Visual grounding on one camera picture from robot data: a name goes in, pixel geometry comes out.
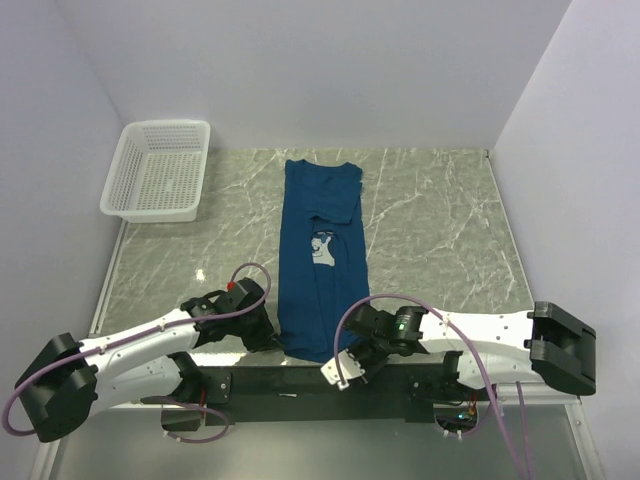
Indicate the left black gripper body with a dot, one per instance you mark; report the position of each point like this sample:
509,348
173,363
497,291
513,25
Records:
254,328

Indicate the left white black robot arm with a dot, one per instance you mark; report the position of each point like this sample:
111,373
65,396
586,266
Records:
71,380

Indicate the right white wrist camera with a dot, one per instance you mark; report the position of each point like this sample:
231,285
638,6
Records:
342,370

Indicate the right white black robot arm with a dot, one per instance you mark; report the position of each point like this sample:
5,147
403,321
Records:
545,345

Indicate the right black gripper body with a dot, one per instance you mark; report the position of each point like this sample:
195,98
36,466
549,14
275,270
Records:
371,354

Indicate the white perforated plastic basket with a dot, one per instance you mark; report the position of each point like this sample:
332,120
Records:
157,172

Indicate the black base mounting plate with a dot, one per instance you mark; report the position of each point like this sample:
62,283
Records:
301,393

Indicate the blue printed t-shirt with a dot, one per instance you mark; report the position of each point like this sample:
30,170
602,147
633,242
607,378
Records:
322,256

